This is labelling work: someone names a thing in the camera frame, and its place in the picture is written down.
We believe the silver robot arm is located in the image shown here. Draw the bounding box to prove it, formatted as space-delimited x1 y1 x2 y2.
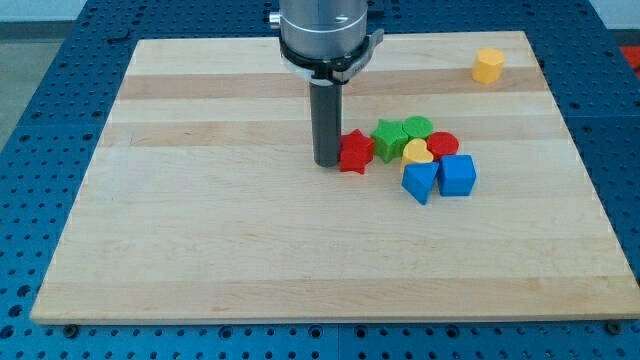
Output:
268 0 368 59

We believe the yellow hexagon block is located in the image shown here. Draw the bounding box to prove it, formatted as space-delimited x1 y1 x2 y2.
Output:
472 48 505 84

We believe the red star block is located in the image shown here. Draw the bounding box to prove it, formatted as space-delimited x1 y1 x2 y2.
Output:
339 129 375 174

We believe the green star block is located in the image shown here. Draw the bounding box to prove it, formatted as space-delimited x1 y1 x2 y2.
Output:
371 119 409 163

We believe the dark grey cylindrical pointer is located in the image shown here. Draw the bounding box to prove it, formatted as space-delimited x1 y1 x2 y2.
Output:
309 83 342 168

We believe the blue triangle block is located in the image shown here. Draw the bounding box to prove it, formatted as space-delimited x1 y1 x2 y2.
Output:
401 162 439 205

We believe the yellow heart block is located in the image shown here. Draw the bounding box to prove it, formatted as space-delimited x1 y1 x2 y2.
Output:
400 138 434 173

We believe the green circle block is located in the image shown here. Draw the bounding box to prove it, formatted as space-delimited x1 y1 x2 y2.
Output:
403 115 434 140

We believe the wooden board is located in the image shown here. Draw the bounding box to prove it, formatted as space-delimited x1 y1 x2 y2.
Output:
31 31 639 325

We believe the red circle block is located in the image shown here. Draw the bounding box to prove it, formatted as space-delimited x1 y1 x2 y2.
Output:
426 131 459 161

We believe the blue cube block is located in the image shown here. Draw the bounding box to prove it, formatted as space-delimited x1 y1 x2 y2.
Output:
438 154 476 196

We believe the black clamp ring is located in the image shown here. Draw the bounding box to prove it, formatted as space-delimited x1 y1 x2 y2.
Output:
278 28 385 85

